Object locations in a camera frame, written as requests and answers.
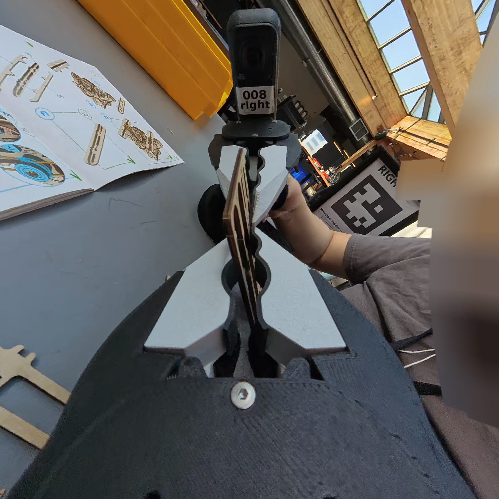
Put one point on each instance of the silver ventilation duct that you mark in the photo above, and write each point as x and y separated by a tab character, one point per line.
312	50

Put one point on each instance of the bright screen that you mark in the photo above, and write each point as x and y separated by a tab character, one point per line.
315	141

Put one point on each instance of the yellow plastic bin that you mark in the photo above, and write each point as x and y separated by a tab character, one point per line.
163	43

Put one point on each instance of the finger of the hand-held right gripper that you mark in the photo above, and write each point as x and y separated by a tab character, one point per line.
276	171
228	163

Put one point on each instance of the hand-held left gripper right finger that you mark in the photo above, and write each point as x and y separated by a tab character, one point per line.
304	312

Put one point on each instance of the plywood model part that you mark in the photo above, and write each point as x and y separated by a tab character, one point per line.
234	218

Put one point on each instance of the instruction booklet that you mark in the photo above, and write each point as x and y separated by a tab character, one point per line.
78	128

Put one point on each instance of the framed black-white marker sign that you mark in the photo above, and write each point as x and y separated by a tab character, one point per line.
362	202

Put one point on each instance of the skylight window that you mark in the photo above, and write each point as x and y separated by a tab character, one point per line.
393	43

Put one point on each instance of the orange machine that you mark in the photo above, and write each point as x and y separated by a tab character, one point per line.
317	167

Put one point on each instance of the slotted wooden strip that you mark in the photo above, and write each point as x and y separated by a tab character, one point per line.
39	388

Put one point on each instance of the person's right hand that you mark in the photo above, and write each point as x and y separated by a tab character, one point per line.
294	206

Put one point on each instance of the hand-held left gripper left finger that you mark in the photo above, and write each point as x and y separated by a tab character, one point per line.
187	312

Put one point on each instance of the person's right forearm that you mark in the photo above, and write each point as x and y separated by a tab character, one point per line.
323	249

